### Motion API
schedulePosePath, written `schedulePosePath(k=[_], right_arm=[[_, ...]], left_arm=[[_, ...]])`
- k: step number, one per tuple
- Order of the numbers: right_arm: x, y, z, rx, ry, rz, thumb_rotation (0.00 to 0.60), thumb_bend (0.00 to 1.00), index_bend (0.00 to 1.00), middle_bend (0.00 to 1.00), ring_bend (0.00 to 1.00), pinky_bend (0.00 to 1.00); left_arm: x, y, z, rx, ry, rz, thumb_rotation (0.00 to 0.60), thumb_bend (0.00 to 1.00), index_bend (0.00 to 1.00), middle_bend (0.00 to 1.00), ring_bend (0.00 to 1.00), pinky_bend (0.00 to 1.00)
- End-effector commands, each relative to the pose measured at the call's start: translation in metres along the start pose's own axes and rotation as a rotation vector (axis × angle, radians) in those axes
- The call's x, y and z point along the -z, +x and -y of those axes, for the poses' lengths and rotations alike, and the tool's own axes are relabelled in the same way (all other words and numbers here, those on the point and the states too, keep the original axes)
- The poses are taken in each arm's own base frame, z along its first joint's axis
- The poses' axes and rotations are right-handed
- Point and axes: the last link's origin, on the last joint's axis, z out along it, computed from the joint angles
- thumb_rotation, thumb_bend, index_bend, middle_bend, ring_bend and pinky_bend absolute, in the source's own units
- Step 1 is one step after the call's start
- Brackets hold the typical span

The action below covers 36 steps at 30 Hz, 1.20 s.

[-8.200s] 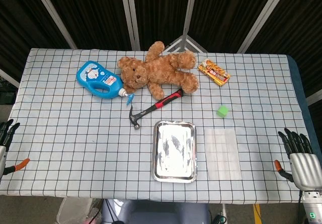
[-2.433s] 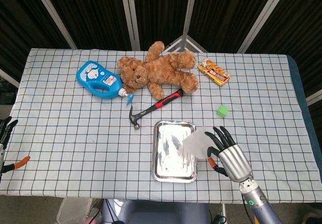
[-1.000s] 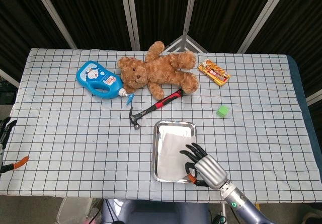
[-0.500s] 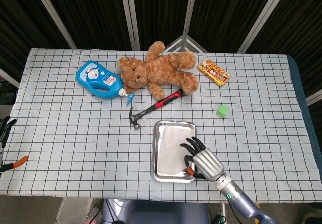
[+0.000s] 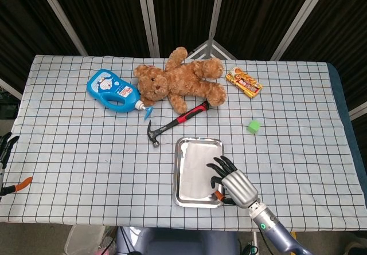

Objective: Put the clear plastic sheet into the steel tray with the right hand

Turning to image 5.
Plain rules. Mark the blue table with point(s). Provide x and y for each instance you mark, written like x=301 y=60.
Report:
x=344 y=103

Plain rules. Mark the blue bottle cap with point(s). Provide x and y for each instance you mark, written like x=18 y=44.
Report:
x=148 y=113

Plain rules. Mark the black folding screen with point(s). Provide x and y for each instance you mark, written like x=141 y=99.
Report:
x=111 y=14

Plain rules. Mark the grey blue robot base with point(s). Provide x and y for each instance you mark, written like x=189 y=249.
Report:
x=177 y=242

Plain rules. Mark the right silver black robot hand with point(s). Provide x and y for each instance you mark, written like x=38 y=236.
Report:
x=238 y=186

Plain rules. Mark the white grid tablecloth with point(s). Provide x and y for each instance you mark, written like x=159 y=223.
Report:
x=86 y=157

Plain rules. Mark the blue detergent bottle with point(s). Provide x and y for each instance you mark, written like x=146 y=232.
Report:
x=110 y=90

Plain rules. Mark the stainless steel tray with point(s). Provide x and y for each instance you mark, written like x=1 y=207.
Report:
x=183 y=200

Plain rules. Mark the green cube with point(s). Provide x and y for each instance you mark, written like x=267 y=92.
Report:
x=253 y=126

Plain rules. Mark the red black claw hammer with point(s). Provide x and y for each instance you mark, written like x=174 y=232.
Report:
x=177 y=121

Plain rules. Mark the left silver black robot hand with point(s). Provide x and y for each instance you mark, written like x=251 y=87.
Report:
x=5 y=149

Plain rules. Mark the white plastic container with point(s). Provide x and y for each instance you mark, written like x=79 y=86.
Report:
x=83 y=239

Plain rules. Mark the brown teddy bear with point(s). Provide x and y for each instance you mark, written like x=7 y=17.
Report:
x=183 y=81

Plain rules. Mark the orange yellow snack box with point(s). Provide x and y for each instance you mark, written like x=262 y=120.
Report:
x=243 y=81

